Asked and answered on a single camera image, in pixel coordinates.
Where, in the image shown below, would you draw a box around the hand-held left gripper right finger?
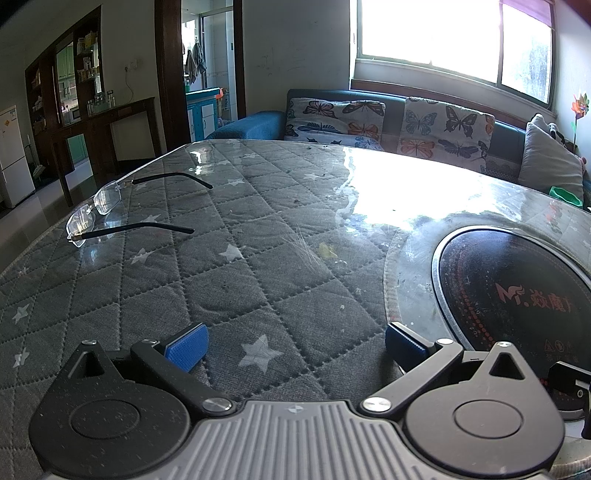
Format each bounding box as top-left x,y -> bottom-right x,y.
361,322 -> 542,416

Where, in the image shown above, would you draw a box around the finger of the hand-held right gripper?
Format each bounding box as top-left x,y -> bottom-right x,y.
541,361 -> 591,416

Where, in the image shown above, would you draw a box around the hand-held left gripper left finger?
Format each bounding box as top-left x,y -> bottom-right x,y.
60,322 -> 235,416

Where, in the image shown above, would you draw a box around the black round induction cooker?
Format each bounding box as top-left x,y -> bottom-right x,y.
431,225 -> 591,423

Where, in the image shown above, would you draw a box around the rimless eyeglasses with black temples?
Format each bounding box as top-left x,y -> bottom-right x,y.
66,172 -> 214,248

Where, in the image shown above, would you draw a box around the green plastic container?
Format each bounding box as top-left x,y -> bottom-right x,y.
549,185 -> 583,206

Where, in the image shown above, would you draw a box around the butterfly print cushion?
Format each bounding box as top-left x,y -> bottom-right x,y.
398,97 -> 496,174
284,98 -> 386,152

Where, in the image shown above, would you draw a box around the grey pillow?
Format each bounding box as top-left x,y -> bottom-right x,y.
518,114 -> 586,204

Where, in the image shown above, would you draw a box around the teal cabinet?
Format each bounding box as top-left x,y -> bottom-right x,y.
186,88 -> 225,143

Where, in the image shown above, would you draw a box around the blue sofa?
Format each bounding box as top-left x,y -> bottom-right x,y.
205,89 -> 591,208

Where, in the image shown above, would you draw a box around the dark wooden sideboard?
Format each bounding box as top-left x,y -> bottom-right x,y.
51,97 -> 162,207

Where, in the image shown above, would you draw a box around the white refrigerator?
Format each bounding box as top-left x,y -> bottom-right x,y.
0,105 -> 37,209

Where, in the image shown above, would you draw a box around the row of glass jars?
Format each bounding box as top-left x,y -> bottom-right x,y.
85,90 -> 116,117

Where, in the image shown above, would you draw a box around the colourful pinwheel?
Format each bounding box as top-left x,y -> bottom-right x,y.
570,92 -> 591,144

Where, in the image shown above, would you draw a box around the hanging grey cloths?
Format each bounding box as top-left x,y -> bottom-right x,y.
184,41 -> 208,86

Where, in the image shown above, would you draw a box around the dark wooden shelf cabinet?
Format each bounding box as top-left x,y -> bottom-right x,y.
25,6 -> 105,181

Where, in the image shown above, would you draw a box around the window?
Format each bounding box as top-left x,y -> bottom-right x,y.
349,0 -> 555,107

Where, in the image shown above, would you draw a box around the purple curtain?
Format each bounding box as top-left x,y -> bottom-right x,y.
501,0 -> 555,28

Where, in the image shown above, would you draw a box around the dark wooden door frame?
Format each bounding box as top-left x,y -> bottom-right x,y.
154,0 -> 245,148

